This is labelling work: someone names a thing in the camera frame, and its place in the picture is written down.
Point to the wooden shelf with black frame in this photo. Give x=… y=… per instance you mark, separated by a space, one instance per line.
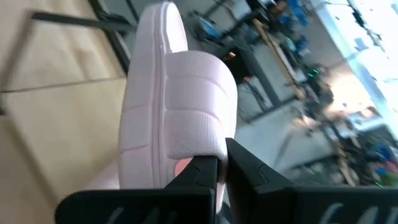
x=77 y=20

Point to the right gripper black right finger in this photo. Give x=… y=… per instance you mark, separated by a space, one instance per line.
x=248 y=193

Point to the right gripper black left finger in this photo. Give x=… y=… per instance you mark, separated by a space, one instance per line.
x=199 y=186

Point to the cluttered wooden workbench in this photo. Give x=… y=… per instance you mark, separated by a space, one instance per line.
x=280 y=59

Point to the pink rubber slide sandal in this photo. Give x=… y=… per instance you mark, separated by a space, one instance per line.
x=186 y=102

